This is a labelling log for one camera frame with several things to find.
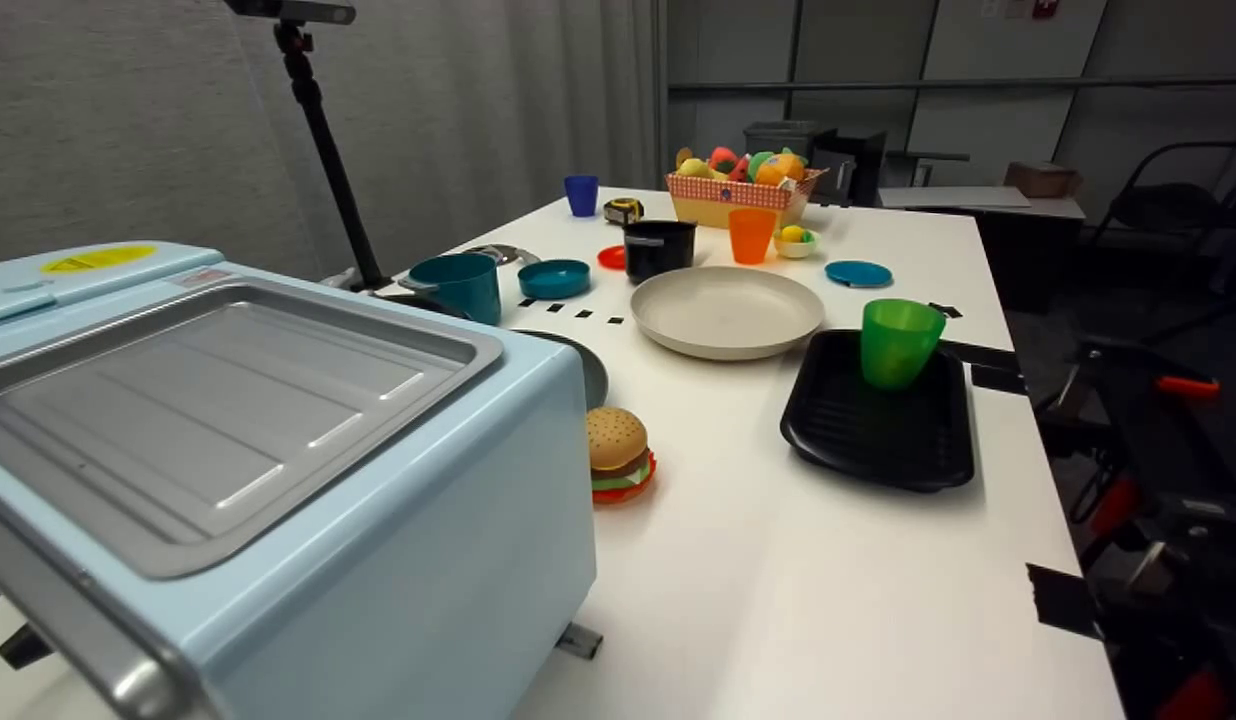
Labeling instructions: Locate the beige round plate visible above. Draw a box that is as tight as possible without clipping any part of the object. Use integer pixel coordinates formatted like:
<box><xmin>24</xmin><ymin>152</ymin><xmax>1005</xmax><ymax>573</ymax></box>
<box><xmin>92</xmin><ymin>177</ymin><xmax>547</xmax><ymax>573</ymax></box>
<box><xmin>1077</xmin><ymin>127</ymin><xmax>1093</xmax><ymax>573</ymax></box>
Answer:
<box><xmin>632</xmin><ymin>268</ymin><xmax>825</xmax><ymax>364</ymax></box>

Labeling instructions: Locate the green plastic cup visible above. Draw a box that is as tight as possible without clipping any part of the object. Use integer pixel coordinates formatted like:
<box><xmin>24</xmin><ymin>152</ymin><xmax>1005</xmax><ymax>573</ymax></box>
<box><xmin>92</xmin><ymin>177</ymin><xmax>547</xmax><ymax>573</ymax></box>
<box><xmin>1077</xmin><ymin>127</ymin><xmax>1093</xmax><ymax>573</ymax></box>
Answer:
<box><xmin>862</xmin><ymin>301</ymin><xmax>945</xmax><ymax>389</ymax></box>

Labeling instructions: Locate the blue round lid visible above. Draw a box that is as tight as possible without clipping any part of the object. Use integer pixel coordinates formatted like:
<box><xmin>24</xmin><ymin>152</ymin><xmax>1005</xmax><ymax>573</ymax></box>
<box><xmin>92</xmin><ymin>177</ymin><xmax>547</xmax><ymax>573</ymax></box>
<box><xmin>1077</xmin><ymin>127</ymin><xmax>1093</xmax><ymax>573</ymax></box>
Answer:
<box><xmin>825</xmin><ymin>262</ymin><xmax>894</xmax><ymax>287</ymax></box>

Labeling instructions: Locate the black plastic tray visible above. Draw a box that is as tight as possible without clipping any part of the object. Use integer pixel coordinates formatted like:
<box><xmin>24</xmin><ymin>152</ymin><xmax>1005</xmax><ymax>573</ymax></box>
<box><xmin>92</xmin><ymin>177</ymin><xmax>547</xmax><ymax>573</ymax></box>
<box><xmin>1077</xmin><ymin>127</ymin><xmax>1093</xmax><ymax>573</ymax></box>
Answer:
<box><xmin>779</xmin><ymin>334</ymin><xmax>978</xmax><ymax>491</ymax></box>

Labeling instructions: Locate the black cup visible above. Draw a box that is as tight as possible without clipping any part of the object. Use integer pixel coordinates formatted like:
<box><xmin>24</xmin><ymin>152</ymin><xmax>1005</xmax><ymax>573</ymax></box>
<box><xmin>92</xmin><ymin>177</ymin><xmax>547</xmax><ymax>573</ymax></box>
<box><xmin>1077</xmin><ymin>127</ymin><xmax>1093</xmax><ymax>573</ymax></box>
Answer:
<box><xmin>626</xmin><ymin>221</ymin><xmax>695</xmax><ymax>286</ymax></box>

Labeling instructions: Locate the teal pot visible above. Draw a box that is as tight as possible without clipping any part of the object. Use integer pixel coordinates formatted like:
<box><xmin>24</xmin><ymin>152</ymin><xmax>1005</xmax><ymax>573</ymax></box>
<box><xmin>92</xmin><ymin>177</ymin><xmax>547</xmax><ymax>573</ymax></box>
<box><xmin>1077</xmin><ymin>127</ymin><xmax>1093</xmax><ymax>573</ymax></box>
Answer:
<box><xmin>403</xmin><ymin>257</ymin><xmax>502</xmax><ymax>326</ymax></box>

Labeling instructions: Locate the blue plastic cup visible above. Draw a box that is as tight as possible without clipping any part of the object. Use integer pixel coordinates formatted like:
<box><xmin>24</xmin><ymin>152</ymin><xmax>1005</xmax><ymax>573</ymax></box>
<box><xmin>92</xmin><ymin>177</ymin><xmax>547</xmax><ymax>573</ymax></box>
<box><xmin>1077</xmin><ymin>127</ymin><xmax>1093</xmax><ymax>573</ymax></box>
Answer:
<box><xmin>566</xmin><ymin>177</ymin><xmax>600</xmax><ymax>217</ymax></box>

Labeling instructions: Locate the orange plastic cup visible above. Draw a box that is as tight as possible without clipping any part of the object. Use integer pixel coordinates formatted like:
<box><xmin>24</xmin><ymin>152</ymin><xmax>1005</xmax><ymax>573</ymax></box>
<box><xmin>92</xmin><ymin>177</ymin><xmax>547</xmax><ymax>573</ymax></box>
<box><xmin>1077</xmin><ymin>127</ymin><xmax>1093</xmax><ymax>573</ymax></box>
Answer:
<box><xmin>730</xmin><ymin>209</ymin><xmax>775</xmax><ymax>264</ymax></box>

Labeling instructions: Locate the light blue toaster oven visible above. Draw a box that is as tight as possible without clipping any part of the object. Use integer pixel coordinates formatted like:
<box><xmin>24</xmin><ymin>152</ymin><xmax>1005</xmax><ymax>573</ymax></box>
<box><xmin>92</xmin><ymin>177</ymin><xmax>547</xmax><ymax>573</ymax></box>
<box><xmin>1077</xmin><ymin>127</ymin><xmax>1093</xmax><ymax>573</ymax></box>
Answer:
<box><xmin>0</xmin><ymin>239</ymin><xmax>600</xmax><ymax>720</ymax></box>

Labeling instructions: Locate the red small lid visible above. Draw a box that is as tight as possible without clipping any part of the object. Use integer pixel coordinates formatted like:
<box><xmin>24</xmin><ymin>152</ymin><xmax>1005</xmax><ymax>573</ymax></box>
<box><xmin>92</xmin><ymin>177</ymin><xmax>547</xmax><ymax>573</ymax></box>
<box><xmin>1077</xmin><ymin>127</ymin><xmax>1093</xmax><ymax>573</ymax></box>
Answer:
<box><xmin>597</xmin><ymin>244</ymin><xmax>630</xmax><ymax>274</ymax></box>

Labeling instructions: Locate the teal small bowl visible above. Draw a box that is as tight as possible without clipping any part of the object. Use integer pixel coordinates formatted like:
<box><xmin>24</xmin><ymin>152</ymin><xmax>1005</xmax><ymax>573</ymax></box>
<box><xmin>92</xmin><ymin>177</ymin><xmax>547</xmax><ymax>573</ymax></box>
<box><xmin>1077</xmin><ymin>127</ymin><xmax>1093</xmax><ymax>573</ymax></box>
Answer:
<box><xmin>521</xmin><ymin>262</ymin><xmax>591</xmax><ymax>301</ymax></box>

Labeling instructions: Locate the pink basket of toy fruit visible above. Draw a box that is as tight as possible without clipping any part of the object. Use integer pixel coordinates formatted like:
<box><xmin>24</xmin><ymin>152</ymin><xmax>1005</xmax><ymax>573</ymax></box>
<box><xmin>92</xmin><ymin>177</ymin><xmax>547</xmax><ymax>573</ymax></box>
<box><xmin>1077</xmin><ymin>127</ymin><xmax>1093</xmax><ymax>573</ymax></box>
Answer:
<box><xmin>669</xmin><ymin>147</ymin><xmax>822</xmax><ymax>228</ymax></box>

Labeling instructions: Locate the toy hamburger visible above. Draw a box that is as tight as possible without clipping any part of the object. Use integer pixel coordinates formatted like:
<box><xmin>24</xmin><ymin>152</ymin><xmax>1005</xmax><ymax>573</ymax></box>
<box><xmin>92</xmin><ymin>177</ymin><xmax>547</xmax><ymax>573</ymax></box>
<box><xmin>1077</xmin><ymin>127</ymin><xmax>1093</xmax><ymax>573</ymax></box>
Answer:
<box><xmin>583</xmin><ymin>408</ymin><xmax>656</xmax><ymax>504</ymax></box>

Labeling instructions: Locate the black camera tripod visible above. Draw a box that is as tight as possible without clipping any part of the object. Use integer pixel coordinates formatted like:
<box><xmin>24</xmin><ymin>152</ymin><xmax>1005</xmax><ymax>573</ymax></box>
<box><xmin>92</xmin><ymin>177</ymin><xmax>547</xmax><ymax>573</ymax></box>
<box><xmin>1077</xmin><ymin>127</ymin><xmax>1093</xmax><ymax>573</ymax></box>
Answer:
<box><xmin>224</xmin><ymin>0</ymin><xmax>390</xmax><ymax>287</ymax></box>

